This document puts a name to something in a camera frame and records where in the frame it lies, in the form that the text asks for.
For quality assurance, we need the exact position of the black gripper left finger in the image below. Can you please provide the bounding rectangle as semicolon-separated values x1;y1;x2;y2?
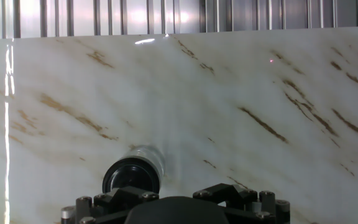
60;185;160;224

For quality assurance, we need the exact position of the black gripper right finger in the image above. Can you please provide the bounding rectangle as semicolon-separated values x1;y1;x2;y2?
193;182;291;224

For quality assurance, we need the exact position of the black jar lid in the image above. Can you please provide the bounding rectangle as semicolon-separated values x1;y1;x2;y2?
102;157;162;195

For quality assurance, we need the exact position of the clear glass jar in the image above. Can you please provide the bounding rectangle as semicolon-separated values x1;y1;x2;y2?
121;145;166;187

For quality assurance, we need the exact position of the marble pattern board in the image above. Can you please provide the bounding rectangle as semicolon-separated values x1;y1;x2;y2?
0;26;358;224

